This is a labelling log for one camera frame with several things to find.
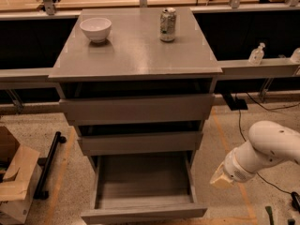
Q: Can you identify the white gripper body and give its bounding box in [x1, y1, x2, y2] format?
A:
[223, 147, 256, 183]

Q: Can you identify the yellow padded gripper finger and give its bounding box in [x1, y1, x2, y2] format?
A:
[210, 163, 233, 188]

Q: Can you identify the grey bottom drawer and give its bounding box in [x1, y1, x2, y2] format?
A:
[82, 152, 207, 225]

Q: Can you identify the grey drawer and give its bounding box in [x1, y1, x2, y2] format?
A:
[82, 152, 207, 225]
[59, 94, 214, 126]
[79, 121, 203, 156]

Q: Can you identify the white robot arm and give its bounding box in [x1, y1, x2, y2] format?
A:
[210, 121, 300, 188]

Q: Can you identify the grey middle drawer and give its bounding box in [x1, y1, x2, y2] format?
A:
[79, 121, 203, 156]

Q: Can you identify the grey top drawer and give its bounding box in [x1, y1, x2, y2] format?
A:
[59, 94, 214, 126]

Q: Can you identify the grey drawer cabinet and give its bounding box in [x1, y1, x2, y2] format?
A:
[54, 7, 217, 159]

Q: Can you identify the black power box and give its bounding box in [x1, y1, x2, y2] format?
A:
[222, 93, 248, 111]

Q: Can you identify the clear pump bottle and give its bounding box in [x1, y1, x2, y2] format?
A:
[290, 48, 300, 64]
[248, 42, 265, 66]

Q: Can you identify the crushed soda can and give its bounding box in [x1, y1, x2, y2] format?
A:
[160, 7, 176, 42]

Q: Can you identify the black metal bar stand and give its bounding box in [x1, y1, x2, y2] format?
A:
[34, 131, 67, 200]

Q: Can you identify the white ceramic bowl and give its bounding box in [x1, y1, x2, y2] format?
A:
[80, 18, 112, 43]

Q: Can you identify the brown cardboard box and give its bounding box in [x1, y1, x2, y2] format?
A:
[0, 127, 41, 225]

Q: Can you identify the black floor cable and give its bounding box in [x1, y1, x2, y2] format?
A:
[237, 92, 300, 195]

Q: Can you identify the grey metal rail shelf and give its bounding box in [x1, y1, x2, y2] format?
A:
[0, 58, 299, 90]

